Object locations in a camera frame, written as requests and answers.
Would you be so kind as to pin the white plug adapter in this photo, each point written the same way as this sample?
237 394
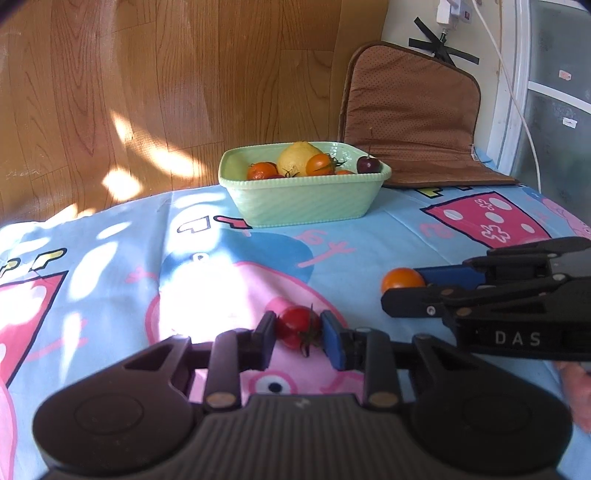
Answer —
452 11

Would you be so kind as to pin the dark plum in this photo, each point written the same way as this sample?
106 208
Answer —
368 165

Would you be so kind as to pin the mandarin orange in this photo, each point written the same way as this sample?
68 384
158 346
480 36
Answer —
262 171
344 172

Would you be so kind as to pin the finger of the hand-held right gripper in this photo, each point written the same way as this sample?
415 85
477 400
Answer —
411 304
448 276

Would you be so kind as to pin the person's right hand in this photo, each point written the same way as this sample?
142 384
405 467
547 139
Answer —
577 392

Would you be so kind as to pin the brown seat cushion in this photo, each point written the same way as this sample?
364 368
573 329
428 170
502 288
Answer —
406 106

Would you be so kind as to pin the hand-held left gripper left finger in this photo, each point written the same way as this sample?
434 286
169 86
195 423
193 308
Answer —
265 339

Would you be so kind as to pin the blue cartoon printed blanket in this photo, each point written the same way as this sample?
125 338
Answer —
115 277

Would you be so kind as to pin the yellow lemon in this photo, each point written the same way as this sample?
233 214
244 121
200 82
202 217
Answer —
298 159

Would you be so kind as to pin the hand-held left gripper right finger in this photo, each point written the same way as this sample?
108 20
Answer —
331 341

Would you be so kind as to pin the light green plastic bowl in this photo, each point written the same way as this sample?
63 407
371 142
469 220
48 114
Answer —
300 203

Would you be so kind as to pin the orange tomato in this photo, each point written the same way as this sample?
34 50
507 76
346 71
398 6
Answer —
321 164
399 279

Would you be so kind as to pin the black tape strips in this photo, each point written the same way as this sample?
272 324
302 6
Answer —
443 46

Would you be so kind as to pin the white framed glass door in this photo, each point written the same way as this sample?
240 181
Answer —
554 92

